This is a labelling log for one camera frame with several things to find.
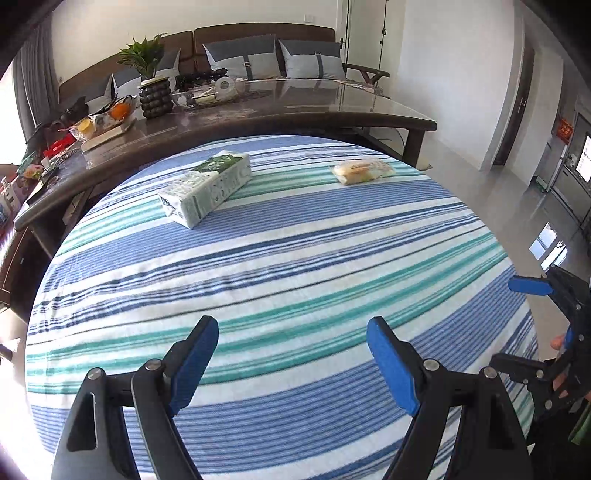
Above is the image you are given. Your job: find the dark wooden door frame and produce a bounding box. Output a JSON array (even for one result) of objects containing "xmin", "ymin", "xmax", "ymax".
[{"xmin": 491, "ymin": 41, "xmax": 536, "ymax": 169}]

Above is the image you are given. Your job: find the blue green striped tablecloth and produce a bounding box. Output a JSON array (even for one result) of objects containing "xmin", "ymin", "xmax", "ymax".
[{"xmin": 24, "ymin": 134, "xmax": 540, "ymax": 480}]

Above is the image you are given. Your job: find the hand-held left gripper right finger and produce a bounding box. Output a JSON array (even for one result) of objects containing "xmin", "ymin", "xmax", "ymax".
[{"xmin": 366, "ymin": 316, "xmax": 532, "ymax": 480}]

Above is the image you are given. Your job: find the green potted plant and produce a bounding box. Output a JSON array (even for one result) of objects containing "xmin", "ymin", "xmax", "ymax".
[{"xmin": 116, "ymin": 33, "xmax": 167, "ymax": 80}]

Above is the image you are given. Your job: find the dark side cabinet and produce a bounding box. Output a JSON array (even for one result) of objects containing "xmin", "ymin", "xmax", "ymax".
[{"xmin": 0, "ymin": 222, "xmax": 51, "ymax": 311}]

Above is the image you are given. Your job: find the white flat tray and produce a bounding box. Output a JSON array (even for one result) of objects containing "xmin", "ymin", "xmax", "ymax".
[{"xmin": 81, "ymin": 120, "xmax": 138, "ymax": 151}]

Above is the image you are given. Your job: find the person's right hand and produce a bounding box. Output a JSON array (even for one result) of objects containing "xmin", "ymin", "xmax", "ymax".
[{"xmin": 551, "ymin": 333, "xmax": 575, "ymax": 400}]

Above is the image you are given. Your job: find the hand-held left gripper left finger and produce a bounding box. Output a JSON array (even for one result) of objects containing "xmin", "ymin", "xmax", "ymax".
[{"xmin": 50, "ymin": 315, "xmax": 220, "ymax": 480}]

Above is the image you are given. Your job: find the wrapped bread packet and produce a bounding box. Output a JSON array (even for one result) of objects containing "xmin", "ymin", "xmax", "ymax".
[{"xmin": 331, "ymin": 156, "xmax": 397, "ymax": 186}]

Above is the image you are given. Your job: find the black handbag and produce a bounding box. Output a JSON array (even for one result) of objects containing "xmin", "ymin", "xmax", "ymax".
[{"xmin": 62, "ymin": 97, "xmax": 89, "ymax": 122}]

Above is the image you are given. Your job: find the brown sofa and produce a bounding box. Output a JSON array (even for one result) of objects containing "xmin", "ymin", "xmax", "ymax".
[{"xmin": 58, "ymin": 23, "xmax": 391, "ymax": 116}]

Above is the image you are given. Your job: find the packaged fruit tray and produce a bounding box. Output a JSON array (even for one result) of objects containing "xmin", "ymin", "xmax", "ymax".
[{"xmin": 69, "ymin": 95, "xmax": 139, "ymax": 139}]

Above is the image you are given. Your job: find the large grey strapped pillow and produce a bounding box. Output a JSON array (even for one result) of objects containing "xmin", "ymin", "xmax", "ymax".
[
  {"xmin": 203, "ymin": 34, "xmax": 282, "ymax": 80},
  {"xmin": 278, "ymin": 39, "xmax": 347, "ymax": 80}
]

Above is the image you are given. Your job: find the person's dark clothing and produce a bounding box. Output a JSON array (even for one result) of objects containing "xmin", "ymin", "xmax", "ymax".
[{"xmin": 526, "ymin": 392, "xmax": 591, "ymax": 480}]

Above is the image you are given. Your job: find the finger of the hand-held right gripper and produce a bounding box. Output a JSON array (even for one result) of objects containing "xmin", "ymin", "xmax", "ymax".
[
  {"xmin": 489, "ymin": 353, "xmax": 555, "ymax": 384},
  {"xmin": 508, "ymin": 267, "xmax": 591, "ymax": 319}
]

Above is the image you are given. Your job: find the steel kitchen cabinet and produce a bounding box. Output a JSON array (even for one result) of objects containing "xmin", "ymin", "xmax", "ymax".
[{"xmin": 536, "ymin": 106, "xmax": 591, "ymax": 223}]

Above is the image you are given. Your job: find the dark glossy curved table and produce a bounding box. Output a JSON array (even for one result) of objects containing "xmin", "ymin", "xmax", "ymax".
[{"xmin": 14, "ymin": 78, "xmax": 438, "ymax": 259}]

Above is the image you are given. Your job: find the clear glass tray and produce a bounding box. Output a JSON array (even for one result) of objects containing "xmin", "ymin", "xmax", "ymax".
[{"xmin": 172, "ymin": 88, "xmax": 241, "ymax": 111}]

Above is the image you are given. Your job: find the small grey pillow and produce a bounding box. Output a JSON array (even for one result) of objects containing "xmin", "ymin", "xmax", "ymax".
[
  {"xmin": 112, "ymin": 69, "xmax": 141, "ymax": 99},
  {"xmin": 154, "ymin": 48, "xmax": 182, "ymax": 77}
]

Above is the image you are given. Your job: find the grey curtain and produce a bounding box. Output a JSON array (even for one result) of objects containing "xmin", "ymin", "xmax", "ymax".
[{"xmin": 14, "ymin": 23, "xmax": 61, "ymax": 139}]

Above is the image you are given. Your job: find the black bubbled vase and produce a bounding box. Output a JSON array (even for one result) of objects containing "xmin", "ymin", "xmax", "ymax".
[{"xmin": 139, "ymin": 76, "xmax": 174, "ymax": 120}]

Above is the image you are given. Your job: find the white door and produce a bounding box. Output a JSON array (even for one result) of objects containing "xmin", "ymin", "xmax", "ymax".
[{"xmin": 344, "ymin": 0, "xmax": 403, "ymax": 75}]

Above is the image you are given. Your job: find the green white milk carton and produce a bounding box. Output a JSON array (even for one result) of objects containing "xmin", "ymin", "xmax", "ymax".
[{"xmin": 158, "ymin": 151, "xmax": 252, "ymax": 230}]

